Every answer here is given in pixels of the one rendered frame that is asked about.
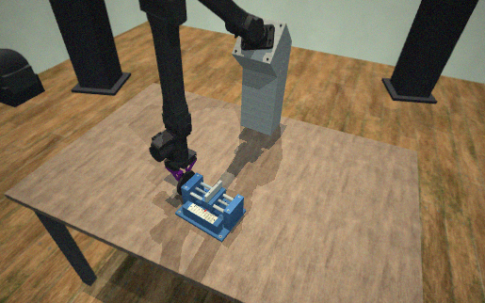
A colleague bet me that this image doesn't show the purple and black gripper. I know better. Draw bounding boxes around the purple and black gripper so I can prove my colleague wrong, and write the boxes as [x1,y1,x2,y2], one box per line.
[164,146,197,182]

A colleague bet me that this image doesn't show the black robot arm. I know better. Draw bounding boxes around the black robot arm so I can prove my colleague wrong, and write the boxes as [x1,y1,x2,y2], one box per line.
[138,0,275,162]

